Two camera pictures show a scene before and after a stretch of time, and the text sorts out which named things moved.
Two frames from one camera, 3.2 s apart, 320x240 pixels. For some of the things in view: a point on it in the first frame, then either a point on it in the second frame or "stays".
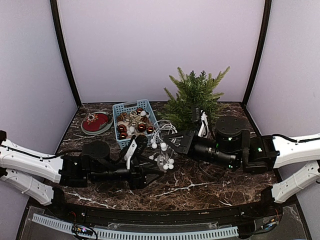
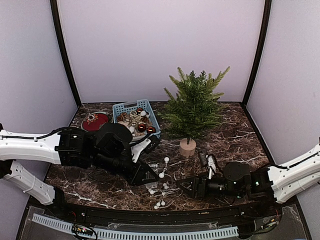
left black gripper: x=139 y=179 → x=137 y=178
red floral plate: x=94 y=121 stays
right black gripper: x=188 y=136 → x=195 y=182
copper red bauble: x=141 y=127 stays
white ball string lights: x=162 y=128 → x=166 y=193
